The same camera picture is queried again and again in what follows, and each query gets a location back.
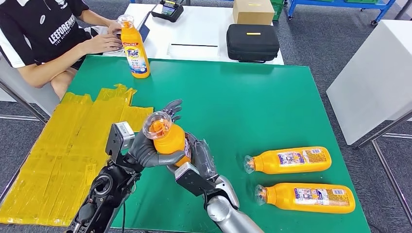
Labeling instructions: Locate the yellow plastic sheet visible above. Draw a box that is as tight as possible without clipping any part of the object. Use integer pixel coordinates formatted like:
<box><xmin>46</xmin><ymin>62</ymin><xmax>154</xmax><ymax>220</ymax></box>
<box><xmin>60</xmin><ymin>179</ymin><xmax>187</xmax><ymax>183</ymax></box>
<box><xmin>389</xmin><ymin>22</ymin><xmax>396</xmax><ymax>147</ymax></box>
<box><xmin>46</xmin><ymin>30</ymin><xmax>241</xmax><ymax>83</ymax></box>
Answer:
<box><xmin>0</xmin><ymin>84</ymin><xmax>154</xmax><ymax>227</ymax></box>

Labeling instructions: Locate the tablet with blue cover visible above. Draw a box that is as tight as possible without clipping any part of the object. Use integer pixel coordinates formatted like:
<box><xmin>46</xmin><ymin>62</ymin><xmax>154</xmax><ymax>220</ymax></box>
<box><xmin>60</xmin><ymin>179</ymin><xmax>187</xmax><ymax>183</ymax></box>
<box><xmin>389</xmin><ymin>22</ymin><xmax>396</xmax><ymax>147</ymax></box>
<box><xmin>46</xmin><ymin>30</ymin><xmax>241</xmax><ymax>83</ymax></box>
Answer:
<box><xmin>137</xmin><ymin>11</ymin><xmax>152</xmax><ymax>42</ymax></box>

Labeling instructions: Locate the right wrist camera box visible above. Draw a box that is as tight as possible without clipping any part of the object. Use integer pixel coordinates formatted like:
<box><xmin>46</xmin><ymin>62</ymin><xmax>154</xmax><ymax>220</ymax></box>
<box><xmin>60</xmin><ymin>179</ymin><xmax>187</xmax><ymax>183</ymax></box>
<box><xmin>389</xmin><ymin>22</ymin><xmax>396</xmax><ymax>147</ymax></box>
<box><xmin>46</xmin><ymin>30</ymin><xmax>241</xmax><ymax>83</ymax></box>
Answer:
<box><xmin>174</xmin><ymin>162</ymin><xmax>215</xmax><ymax>198</ymax></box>

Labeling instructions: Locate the orange detergent bottle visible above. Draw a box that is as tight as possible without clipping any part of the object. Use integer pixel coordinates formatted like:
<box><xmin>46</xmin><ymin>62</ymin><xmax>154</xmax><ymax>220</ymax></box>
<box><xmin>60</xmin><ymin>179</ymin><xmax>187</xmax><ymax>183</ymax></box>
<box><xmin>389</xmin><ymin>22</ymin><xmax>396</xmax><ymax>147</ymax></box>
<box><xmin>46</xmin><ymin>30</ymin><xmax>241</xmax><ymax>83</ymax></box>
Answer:
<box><xmin>255</xmin><ymin>183</ymin><xmax>356</xmax><ymax>214</ymax></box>
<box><xmin>243</xmin><ymin>146</ymin><xmax>332</xmax><ymax>175</ymax></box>
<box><xmin>117</xmin><ymin>14</ymin><xmax>151</xmax><ymax>79</ymax></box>
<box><xmin>142</xmin><ymin>111</ymin><xmax>192</xmax><ymax>167</ymax></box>

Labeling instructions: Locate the white side table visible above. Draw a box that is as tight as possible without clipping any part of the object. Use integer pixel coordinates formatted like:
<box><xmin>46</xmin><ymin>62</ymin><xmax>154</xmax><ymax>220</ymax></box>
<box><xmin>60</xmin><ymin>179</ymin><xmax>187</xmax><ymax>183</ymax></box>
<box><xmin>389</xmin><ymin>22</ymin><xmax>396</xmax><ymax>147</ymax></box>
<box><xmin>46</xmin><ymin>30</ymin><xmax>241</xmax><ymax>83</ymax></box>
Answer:
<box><xmin>326</xmin><ymin>19</ymin><xmax>412</xmax><ymax>222</ymax></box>

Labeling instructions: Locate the person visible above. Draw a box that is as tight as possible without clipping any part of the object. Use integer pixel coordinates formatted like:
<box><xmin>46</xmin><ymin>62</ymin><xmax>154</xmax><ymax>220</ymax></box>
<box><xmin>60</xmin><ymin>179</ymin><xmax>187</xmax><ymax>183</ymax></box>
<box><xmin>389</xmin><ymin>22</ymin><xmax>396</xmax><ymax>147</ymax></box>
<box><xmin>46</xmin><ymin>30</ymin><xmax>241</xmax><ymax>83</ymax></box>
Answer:
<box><xmin>0</xmin><ymin>0</ymin><xmax>123</xmax><ymax>100</ymax></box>

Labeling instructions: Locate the black remote controller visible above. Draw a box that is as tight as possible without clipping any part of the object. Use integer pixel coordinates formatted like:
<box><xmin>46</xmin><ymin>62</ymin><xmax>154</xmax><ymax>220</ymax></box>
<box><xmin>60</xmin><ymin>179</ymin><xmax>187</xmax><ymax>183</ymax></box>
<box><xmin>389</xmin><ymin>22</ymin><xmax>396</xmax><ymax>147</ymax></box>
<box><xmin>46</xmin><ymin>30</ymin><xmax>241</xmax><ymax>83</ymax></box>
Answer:
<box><xmin>151</xmin><ymin>0</ymin><xmax>185</xmax><ymax>23</ymax></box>

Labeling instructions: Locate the blue wheeled cart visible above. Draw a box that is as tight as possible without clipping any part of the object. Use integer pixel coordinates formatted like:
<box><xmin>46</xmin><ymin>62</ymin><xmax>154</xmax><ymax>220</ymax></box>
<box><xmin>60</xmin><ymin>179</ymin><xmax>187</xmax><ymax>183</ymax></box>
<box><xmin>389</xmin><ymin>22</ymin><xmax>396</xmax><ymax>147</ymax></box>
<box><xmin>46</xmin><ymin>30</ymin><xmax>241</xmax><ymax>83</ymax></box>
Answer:
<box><xmin>286</xmin><ymin>0</ymin><xmax>397</xmax><ymax>26</ymax></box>

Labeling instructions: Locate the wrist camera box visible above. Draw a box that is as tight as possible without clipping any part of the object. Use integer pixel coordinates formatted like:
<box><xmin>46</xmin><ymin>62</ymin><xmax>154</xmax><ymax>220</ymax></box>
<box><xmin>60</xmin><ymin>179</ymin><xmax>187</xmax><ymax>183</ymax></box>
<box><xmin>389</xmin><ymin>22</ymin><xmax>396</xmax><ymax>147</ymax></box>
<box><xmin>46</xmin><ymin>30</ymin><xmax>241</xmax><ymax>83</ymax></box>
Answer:
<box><xmin>105</xmin><ymin>121</ymin><xmax>136</xmax><ymax>165</ymax></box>
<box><xmin>174</xmin><ymin>162</ymin><xmax>215</xmax><ymax>198</ymax></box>

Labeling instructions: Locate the person's right hand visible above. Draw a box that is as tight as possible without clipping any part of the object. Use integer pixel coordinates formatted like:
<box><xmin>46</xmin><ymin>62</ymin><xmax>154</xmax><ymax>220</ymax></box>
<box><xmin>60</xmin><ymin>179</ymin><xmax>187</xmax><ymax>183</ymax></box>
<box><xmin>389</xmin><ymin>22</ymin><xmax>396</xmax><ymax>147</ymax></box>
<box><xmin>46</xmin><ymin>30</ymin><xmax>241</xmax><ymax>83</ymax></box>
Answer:
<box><xmin>81</xmin><ymin>33</ymin><xmax>123</xmax><ymax>55</ymax></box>

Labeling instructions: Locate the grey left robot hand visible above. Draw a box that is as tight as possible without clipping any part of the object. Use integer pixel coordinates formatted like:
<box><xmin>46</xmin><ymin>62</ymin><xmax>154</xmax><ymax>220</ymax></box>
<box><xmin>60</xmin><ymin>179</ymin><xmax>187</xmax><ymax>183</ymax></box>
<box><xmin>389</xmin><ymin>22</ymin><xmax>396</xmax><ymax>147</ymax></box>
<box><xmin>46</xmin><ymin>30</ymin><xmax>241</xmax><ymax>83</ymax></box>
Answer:
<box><xmin>128</xmin><ymin>99</ymin><xmax>187</xmax><ymax>168</ymax></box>

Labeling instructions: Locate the green table mat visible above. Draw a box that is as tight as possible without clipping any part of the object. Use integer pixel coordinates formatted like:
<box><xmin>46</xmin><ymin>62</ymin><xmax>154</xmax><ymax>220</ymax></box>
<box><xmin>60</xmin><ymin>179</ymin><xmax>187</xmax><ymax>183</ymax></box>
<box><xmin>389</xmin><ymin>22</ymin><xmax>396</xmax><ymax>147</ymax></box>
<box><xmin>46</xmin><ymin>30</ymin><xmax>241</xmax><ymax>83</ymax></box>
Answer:
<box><xmin>66</xmin><ymin>55</ymin><xmax>371</xmax><ymax>233</ymax></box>

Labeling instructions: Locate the cardboard box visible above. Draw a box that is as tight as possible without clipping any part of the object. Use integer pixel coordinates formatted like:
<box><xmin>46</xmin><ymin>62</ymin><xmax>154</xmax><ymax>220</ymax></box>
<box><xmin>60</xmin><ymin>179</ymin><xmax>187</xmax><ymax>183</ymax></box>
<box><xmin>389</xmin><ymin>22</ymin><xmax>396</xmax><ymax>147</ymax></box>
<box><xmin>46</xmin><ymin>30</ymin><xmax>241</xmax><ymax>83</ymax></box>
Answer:
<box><xmin>232</xmin><ymin>0</ymin><xmax>275</xmax><ymax>26</ymax></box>

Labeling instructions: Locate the person's left hand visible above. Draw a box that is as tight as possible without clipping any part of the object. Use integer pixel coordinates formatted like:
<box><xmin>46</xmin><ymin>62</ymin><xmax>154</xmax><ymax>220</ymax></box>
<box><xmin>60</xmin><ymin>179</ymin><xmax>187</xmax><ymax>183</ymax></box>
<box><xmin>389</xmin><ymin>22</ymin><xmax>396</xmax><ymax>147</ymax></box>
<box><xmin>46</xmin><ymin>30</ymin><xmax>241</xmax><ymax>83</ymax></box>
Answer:
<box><xmin>106</xmin><ymin>19</ymin><xmax>122</xmax><ymax>35</ymax></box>

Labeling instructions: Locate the thin black strip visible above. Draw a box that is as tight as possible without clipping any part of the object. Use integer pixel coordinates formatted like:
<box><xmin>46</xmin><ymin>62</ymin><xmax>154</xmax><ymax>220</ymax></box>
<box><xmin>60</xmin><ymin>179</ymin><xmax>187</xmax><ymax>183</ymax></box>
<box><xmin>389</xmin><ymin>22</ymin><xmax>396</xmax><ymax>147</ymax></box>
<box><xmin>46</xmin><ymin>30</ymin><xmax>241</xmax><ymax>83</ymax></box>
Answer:
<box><xmin>171</xmin><ymin>43</ymin><xmax>220</xmax><ymax>48</ymax></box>

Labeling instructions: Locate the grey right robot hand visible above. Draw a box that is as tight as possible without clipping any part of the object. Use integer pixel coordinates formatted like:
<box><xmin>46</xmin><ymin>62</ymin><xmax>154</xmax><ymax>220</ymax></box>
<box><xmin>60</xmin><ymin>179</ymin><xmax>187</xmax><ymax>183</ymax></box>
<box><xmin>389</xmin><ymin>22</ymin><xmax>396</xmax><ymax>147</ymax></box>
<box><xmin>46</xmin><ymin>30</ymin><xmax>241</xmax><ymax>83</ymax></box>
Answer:
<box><xmin>185</xmin><ymin>132</ymin><xmax>220</xmax><ymax>182</ymax></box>

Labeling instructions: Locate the black carrying case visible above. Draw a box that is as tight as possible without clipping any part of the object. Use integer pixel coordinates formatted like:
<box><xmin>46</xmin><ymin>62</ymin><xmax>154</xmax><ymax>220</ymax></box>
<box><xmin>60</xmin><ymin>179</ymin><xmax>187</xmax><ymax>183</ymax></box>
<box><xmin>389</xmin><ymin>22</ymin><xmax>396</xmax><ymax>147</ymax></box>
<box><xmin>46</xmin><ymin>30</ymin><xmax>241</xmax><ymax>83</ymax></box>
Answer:
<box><xmin>226</xmin><ymin>23</ymin><xmax>280</xmax><ymax>63</ymax></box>

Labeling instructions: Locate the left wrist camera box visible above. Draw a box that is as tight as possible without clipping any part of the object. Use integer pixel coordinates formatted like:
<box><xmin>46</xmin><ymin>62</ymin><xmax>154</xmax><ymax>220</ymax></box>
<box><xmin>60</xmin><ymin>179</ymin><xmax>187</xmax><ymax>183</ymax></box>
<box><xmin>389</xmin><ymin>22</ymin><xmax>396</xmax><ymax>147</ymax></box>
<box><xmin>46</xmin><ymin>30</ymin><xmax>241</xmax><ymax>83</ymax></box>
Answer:
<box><xmin>105</xmin><ymin>121</ymin><xmax>136</xmax><ymax>165</ymax></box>

